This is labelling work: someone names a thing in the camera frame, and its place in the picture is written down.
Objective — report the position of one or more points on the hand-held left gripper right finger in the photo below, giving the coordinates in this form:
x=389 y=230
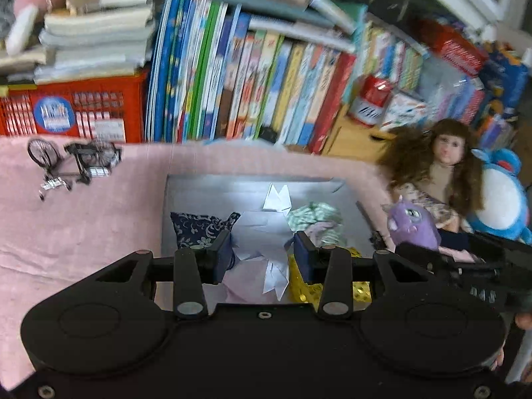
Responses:
x=303 y=258

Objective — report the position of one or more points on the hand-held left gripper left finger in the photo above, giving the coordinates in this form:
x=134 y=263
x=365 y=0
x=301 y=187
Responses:
x=222 y=254

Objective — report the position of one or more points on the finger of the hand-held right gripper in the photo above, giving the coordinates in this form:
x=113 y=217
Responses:
x=498 y=245
x=419 y=255

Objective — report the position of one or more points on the purple plush toy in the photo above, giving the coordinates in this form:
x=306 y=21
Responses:
x=411 y=222

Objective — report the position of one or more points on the pink towel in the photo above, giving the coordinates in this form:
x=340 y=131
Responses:
x=245 y=289

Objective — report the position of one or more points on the green floral cloth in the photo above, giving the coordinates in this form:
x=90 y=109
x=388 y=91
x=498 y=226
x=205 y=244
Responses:
x=316 y=216

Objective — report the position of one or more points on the white paper origami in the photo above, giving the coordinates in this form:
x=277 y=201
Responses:
x=266 y=232

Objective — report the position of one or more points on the white cardboard box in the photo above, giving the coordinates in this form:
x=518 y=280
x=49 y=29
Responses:
x=195 y=195

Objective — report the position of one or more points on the blue and white plush toy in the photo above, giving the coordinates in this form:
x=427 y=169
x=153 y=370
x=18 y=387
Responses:
x=498 y=199

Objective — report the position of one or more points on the brown-haired doll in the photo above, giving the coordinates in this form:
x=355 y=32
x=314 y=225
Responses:
x=444 y=166

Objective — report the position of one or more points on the wooden drawer box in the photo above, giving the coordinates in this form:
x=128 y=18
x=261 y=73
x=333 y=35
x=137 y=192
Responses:
x=353 y=137

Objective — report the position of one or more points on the pink tablecloth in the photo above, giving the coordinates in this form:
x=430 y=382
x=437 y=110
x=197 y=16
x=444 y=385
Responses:
x=83 y=224

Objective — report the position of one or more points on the white printed carton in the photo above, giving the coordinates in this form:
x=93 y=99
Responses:
x=405 y=110

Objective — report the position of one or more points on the red beer can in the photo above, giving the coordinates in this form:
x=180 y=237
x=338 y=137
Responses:
x=370 y=102

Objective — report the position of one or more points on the blue cardboard box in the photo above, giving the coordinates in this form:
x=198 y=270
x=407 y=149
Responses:
x=505 y=75

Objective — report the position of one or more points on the row of tall picture books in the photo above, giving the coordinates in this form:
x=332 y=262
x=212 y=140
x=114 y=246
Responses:
x=249 y=83

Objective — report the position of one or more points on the red plastic crate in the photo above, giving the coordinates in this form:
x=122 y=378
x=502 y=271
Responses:
x=112 y=108

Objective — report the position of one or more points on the row of small paperback books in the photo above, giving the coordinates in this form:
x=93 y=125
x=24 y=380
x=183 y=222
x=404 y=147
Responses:
x=415 y=66

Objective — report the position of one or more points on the round blue card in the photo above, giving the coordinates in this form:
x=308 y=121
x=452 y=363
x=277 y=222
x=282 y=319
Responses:
x=52 y=112

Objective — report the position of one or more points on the stack of lying books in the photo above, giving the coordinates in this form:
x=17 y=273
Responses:
x=91 y=29

